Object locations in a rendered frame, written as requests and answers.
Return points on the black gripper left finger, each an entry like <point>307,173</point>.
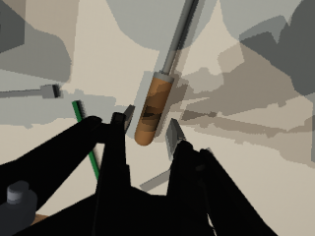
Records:
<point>28,182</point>

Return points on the grey wrench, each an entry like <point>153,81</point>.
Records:
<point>45,91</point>

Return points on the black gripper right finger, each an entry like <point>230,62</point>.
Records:
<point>217,196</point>

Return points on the grey flat bar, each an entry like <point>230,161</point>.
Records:
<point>163,177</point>

